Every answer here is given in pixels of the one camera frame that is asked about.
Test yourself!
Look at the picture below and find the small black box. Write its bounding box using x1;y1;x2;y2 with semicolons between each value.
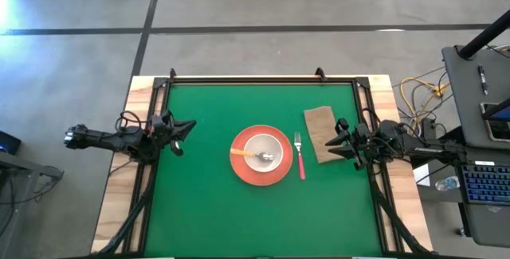
0;130;23;155

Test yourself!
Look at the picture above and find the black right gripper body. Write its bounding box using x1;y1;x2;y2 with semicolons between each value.
335;117;378;171

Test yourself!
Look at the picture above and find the grey desk top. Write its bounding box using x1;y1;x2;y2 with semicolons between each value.
441;45;510;151

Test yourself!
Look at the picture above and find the yellow cable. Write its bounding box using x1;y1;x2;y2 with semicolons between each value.
399;76;449;128

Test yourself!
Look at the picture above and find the pink-handled metal fork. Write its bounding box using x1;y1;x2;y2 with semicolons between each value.
293;131;307;181

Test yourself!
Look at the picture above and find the tablet with dark screen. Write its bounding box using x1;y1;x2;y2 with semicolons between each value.
480;99;510;143

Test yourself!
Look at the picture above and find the green table mat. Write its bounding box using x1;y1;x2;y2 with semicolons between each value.
143;83;383;258

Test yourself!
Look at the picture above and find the orange plate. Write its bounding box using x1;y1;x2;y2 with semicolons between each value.
229;124;294;187

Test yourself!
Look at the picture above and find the brown folded napkin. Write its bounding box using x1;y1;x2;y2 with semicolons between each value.
304;106;347;164

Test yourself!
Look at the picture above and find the white paper sheet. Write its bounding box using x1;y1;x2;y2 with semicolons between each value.
412;165;432;187

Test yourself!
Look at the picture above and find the wooden table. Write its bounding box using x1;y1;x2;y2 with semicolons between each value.
90;74;434;254

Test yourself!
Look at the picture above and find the backlit black keyboard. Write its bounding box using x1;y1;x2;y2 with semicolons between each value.
460;162;510;206

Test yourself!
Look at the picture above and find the laptop with backlit keyboard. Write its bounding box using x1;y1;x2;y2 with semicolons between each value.
449;145;510;249

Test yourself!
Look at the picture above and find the beige bowl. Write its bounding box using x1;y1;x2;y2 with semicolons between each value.
243;133;284;173

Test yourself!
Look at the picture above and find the black pole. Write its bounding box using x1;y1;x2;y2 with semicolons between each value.
457;10;510;61

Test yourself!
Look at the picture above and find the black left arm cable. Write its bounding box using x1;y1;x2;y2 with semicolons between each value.
114;110;155;135

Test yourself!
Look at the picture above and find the yellow-handled metal spoon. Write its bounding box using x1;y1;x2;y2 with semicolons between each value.
229;147;275;162

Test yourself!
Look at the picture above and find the clear plastic water bottle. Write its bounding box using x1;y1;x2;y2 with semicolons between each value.
434;175;461;192

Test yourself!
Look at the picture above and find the black pen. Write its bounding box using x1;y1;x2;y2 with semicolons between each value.
477;65;489;96

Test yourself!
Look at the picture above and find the black metal table frame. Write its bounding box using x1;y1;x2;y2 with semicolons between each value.
97;66;434;258

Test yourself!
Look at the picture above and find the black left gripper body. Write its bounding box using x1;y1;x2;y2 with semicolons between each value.
147;109;185;159

